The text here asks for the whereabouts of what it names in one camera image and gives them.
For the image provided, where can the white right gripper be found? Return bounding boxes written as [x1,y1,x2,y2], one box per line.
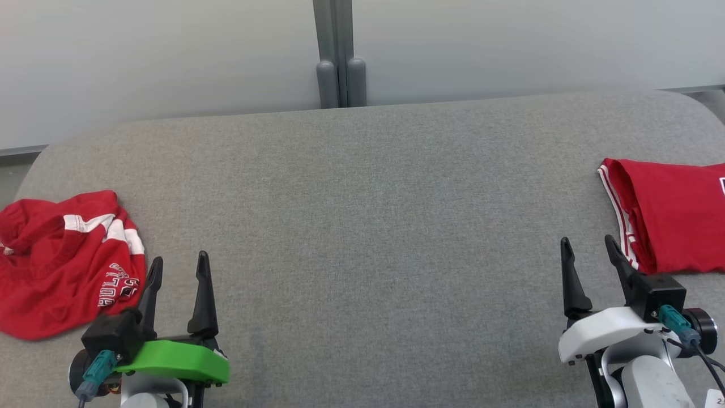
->
[558,234,680,363]

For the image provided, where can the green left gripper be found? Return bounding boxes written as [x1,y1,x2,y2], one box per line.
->
[113,251,230,386]

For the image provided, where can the red and white jersey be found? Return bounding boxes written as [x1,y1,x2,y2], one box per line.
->
[597,158,725,275]

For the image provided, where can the red printed basketball shorts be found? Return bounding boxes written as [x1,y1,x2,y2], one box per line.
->
[0,190,147,341]

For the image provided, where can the black cable with teal plug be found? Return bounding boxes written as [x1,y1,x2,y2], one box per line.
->
[657,305,725,397]
[75,350,118,408]

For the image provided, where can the grey wall post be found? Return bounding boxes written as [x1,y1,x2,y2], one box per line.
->
[313,0,368,108]

